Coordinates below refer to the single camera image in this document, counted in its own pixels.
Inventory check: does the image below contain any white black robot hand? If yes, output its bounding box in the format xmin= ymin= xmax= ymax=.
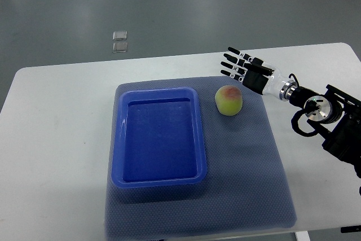
xmin=221 ymin=47 xmax=298 ymax=101

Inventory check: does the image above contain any green red peach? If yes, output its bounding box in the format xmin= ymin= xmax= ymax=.
xmin=214 ymin=85 xmax=243 ymax=116

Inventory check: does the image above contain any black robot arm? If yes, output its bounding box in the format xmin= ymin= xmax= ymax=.
xmin=285 ymin=85 xmax=360 ymax=177

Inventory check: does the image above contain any upper floor metal plate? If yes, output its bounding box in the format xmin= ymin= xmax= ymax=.
xmin=113 ymin=30 xmax=127 ymax=41

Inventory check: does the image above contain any blue grey mesh mat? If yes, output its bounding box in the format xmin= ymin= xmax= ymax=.
xmin=105 ymin=76 xmax=297 ymax=240

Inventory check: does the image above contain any blue rectangular plastic tray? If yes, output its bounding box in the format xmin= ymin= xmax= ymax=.
xmin=111 ymin=87 xmax=208 ymax=189

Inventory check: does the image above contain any white table leg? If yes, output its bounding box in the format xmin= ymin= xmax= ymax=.
xmin=294 ymin=231 xmax=311 ymax=241

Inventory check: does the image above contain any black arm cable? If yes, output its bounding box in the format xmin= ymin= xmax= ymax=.
xmin=288 ymin=73 xmax=321 ymax=137

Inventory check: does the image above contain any black table edge bracket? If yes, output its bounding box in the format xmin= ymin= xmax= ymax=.
xmin=340 ymin=225 xmax=361 ymax=233

